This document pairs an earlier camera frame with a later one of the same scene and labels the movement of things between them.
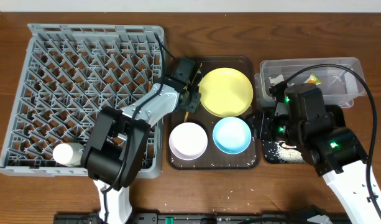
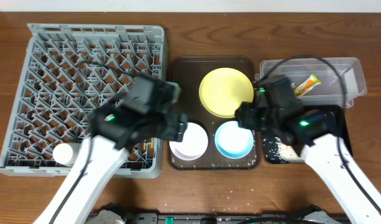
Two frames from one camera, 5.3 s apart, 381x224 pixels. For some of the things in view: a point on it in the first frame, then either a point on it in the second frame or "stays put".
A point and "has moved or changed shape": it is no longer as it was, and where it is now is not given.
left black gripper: x=194 y=105 -> x=177 y=123
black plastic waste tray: x=276 y=150 stays put
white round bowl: x=188 y=140 stays put
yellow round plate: x=225 y=92 stays put
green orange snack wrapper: x=312 y=79 stays put
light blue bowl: x=232 y=135 has moved or changed shape
